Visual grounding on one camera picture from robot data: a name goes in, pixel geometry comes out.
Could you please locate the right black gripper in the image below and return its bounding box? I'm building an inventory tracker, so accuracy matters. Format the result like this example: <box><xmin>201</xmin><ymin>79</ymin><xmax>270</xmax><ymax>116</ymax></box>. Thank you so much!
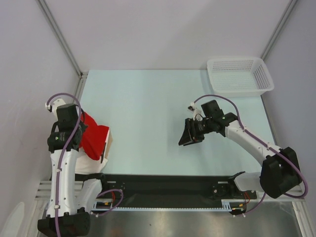
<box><xmin>178</xmin><ymin>118</ymin><xmax>213</xmax><ymax>146</ymax></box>

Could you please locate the red t shirt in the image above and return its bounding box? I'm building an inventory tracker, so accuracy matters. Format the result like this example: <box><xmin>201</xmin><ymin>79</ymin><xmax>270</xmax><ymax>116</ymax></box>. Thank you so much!
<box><xmin>79</xmin><ymin>112</ymin><xmax>110</xmax><ymax>160</ymax></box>

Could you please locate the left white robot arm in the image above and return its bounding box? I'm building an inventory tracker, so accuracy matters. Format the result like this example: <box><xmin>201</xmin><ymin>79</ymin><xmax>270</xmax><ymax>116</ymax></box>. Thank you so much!
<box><xmin>38</xmin><ymin>104</ymin><xmax>109</xmax><ymax>237</ymax></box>

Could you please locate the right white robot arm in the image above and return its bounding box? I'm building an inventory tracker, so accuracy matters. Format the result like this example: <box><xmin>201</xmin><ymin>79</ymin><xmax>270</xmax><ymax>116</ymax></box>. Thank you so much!
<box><xmin>178</xmin><ymin>100</ymin><xmax>303</xmax><ymax>198</ymax></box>

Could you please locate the white perforated plastic basket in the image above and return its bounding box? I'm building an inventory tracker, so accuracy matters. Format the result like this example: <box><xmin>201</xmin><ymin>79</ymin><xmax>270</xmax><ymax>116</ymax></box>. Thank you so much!
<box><xmin>207</xmin><ymin>57</ymin><xmax>275</xmax><ymax>97</ymax></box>

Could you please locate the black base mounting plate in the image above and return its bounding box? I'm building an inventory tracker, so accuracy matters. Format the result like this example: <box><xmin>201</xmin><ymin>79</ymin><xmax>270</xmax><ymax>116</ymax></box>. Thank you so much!
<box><xmin>81</xmin><ymin>174</ymin><xmax>257</xmax><ymax>209</ymax></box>

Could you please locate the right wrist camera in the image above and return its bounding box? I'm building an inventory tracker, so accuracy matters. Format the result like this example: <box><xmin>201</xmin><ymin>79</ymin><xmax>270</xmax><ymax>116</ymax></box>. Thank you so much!
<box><xmin>188</xmin><ymin>102</ymin><xmax>203</xmax><ymax>121</ymax></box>

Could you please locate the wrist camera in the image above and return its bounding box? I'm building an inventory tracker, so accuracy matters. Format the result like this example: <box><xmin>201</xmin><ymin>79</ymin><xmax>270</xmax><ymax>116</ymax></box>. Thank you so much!
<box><xmin>45</xmin><ymin>98</ymin><xmax>66</xmax><ymax>118</ymax></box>
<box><xmin>188</xmin><ymin>102</ymin><xmax>203</xmax><ymax>121</ymax></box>

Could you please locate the white slotted cable duct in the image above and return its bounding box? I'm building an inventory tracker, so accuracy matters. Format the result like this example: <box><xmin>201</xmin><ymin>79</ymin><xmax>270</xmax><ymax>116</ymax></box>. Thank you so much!
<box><xmin>91</xmin><ymin>198</ymin><xmax>247</xmax><ymax>212</ymax></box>

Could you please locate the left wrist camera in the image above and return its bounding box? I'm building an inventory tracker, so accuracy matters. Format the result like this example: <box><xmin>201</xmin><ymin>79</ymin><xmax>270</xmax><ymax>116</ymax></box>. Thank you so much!
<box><xmin>45</xmin><ymin>98</ymin><xmax>66</xmax><ymax>118</ymax></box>

